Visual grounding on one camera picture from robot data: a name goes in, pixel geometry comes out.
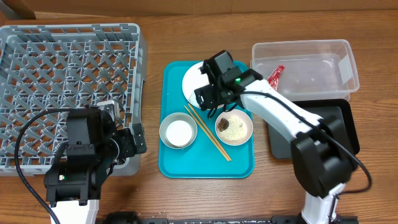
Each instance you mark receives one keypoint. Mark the wooden chopstick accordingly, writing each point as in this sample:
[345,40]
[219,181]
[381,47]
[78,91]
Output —
[211,133]
[205,133]

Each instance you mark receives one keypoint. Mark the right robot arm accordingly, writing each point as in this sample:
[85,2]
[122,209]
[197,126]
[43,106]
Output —
[321,151]

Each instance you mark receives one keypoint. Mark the red snack wrapper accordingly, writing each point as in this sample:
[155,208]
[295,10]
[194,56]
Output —
[273,79]

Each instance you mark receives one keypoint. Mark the brown food lump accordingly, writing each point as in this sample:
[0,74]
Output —
[222,125]

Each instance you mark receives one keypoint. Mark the teal plastic tray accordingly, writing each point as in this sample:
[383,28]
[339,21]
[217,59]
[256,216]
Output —
[201,159]

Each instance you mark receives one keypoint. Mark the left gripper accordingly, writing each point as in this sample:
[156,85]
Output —
[125,135]

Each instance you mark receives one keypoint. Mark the grey plastic dish rack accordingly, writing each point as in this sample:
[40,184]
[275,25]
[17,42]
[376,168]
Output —
[48,69]

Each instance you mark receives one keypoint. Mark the black plastic tray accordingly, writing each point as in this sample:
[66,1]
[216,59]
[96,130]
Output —
[280,147]

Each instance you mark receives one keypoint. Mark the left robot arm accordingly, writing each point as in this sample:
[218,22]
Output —
[83,163]

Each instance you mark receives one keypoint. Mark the grey bowl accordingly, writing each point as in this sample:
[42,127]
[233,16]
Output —
[174,117]

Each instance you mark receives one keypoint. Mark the large white plate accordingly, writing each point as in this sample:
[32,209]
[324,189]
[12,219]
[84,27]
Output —
[192,80]

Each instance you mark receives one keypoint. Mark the small white dish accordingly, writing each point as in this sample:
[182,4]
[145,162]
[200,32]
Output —
[247,120]

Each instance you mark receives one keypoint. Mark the upper wooden chopstick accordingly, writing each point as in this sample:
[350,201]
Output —
[211,133]

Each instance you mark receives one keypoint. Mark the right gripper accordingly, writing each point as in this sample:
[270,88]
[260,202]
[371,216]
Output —
[206,94]

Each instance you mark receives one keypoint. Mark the lower wooden chopstick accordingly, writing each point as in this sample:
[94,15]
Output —
[205,133]

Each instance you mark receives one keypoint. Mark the pile of rice grains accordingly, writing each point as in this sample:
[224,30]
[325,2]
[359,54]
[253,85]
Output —
[236,131]

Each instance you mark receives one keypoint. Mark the clear plastic bin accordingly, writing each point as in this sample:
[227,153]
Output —
[313,69]

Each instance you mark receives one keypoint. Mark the white cup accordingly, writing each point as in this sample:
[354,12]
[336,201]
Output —
[179,133]

